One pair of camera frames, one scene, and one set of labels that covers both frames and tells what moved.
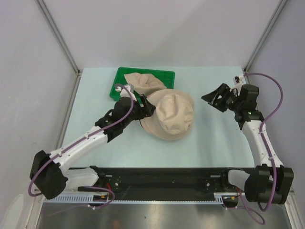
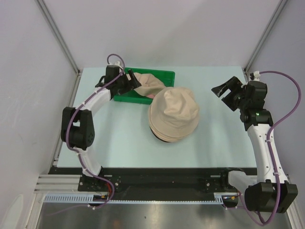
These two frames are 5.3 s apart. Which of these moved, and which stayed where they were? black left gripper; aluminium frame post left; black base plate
Moved: black left gripper
Stayed: aluminium frame post left; black base plate
